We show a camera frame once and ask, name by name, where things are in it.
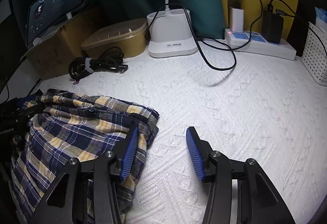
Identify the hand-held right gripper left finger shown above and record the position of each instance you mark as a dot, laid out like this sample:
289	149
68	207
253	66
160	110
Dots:
129	152

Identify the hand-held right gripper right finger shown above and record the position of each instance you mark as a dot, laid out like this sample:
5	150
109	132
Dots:
195	152

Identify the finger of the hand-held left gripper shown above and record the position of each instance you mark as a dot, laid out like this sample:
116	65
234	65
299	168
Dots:
28	107

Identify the blue plaid pants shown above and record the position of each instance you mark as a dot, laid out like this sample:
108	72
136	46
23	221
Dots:
63	132

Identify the white quilted table cover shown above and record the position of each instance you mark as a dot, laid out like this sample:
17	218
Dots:
230	111

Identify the brown cardboard box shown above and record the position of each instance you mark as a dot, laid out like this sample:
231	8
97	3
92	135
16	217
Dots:
56	55

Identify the brown lidded food container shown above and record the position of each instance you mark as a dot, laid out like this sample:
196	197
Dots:
115	42

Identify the white desk lamp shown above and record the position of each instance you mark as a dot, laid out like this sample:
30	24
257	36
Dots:
171	34

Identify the white power strip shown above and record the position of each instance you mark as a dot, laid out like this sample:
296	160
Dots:
268	48

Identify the white charger plug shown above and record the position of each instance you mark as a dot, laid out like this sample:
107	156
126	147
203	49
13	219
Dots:
236	19

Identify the black charger plug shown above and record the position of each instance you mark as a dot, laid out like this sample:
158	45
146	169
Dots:
272	27

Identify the white perforated plastic basket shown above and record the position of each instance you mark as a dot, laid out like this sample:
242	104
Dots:
316	55

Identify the clear plastic bag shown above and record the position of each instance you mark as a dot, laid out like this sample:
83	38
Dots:
321	15

